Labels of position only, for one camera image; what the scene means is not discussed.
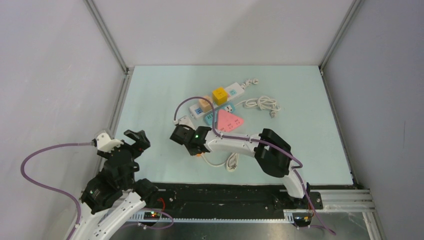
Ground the beige cube socket adapter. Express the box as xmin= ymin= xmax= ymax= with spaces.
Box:
xmin=198 ymin=95 xmax=213 ymax=113

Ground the pink triangular power socket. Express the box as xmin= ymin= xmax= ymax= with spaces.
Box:
xmin=216 ymin=109 xmax=244 ymax=133

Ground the yellow cube socket adapter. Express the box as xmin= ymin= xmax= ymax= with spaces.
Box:
xmin=212 ymin=87 xmax=228 ymax=106

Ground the teal power strip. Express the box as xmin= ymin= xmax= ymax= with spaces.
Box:
xmin=203 ymin=102 xmax=236 ymax=126

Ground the white multicolour power strip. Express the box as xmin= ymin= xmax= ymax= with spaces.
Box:
xmin=189 ymin=78 xmax=259 ymax=120

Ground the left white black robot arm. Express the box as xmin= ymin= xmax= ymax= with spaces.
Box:
xmin=70 ymin=129 xmax=159 ymax=240

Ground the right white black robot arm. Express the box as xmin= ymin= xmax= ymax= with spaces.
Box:
xmin=170 ymin=124 xmax=311 ymax=209

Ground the left circuit board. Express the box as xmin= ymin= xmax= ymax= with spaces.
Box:
xmin=142 ymin=210 xmax=162 ymax=221

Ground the circuit board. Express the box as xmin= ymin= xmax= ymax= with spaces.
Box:
xmin=293 ymin=215 xmax=312 ymax=228
xmin=142 ymin=210 xmax=162 ymax=221

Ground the light green table mat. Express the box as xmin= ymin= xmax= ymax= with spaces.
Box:
xmin=115 ymin=65 xmax=353 ymax=185

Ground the right circuit board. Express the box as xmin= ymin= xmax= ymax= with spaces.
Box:
xmin=293 ymin=215 xmax=312 ymax=228

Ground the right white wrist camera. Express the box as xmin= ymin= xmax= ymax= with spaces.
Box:
xmin=173 ymin=115 xmax=196 ymax=130

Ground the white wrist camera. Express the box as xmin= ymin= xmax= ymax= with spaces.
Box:
xmin=92 ymin=130 xmax=124 ymax=153
xmin=173 ymin=115 xmax=196 ymax=130

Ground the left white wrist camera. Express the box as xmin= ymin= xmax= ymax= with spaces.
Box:
xmin=92 ymin=130 xmax=124 ymax=153

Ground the orange strip white cord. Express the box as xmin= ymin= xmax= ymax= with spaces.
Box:
xmin=200 ymin=152 xmax=240 ymax=172

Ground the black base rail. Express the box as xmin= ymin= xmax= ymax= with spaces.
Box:
xmin=147 ymin=182 xmax=324 ymax=220

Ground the teal strip white cord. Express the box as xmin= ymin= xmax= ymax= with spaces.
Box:
xmin=233 ymin=96 xmax=282 ymax=119

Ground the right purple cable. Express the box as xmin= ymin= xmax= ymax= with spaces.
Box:
xmin=173 ymin=96 xmax=336 ymax=236

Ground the left aluminium frame post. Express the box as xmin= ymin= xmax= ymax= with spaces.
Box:
xmin=83 ymin=0 xmax=129 ymax=74

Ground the aluminium frame post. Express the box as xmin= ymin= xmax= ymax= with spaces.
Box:
xmin=319 ymin=0 xmax=364 ymax=71
xmin=83 ymin=0 xmax=129 ymax=74

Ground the right aluminium frame post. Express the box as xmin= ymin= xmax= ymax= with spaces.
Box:
xmin=319 ymin=0 xmax=364 ymax=71

